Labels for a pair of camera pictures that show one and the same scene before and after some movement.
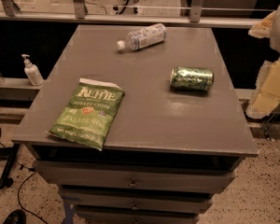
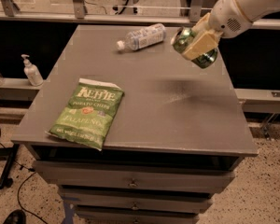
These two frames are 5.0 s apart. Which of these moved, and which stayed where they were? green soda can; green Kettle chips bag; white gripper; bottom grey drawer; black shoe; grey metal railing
Moved: green soda can; white gripper
Stayed: grey metal railing; green Kettle chips bag; bottom grey drawer; black shoe
